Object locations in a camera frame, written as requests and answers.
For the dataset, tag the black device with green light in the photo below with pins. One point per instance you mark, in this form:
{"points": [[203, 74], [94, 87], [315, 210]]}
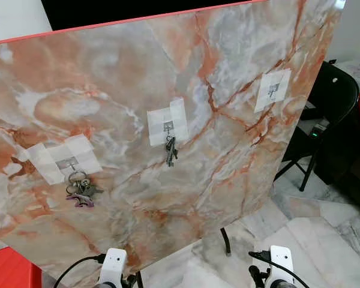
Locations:
{"points": [[318, 129]]}

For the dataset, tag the black table leg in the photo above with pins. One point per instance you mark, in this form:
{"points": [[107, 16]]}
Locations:
{"points": [[139, 281], [225, 240]]}

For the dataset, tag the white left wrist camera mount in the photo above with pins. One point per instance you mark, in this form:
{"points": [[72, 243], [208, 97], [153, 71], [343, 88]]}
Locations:
{"points": [[113, 264]]}

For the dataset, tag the key bunch with purple tag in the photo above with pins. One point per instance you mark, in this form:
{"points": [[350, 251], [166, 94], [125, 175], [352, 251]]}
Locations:
{"points": [[81, 192]]}

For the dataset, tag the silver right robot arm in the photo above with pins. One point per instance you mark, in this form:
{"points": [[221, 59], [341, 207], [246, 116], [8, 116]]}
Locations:
{"points": [[283, 284]]}

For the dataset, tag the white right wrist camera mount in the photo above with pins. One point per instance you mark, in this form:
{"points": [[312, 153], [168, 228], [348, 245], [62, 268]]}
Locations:
{"points": [[282, 261]]}

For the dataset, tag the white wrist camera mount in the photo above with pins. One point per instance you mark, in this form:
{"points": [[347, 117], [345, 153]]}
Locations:
{"points": [[282, 261], [113, 264]]}

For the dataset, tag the black folding chair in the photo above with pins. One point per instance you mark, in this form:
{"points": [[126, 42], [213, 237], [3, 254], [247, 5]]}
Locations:
{"points": [[336, 90]]}

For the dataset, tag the dark key bunch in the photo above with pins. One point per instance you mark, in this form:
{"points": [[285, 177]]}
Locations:
{"points": [[170, 153]]}

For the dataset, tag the red plastic stool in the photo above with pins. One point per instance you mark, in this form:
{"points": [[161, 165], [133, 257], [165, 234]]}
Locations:
{"points": [[9, 270]]}

